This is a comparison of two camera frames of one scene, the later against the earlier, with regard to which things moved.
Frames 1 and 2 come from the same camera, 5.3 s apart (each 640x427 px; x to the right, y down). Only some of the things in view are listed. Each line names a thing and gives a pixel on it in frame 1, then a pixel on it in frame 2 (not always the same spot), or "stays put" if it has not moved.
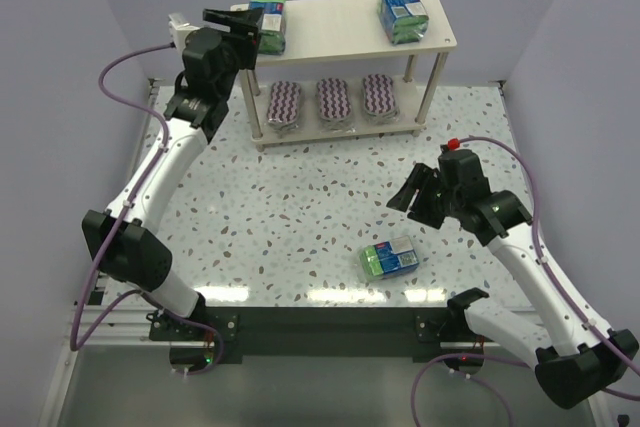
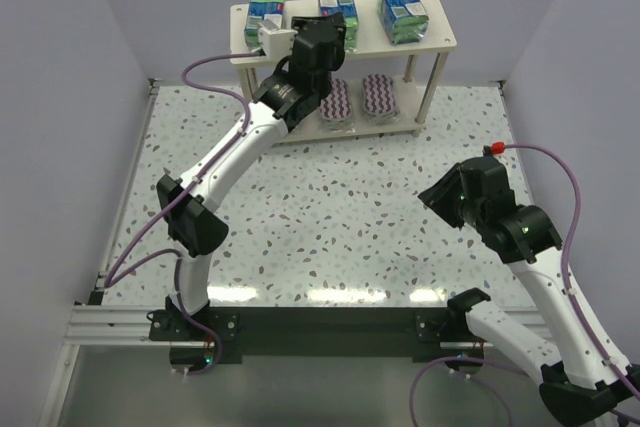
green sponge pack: x=402 y=14 stays put
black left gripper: x=248 y=34 to x=323 y=27
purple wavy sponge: x=378 y=103 stays put
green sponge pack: x=272 y=32 stays put
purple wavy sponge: x=334 y=104 stays put
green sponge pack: x=387 y=258 to x=343 y=3
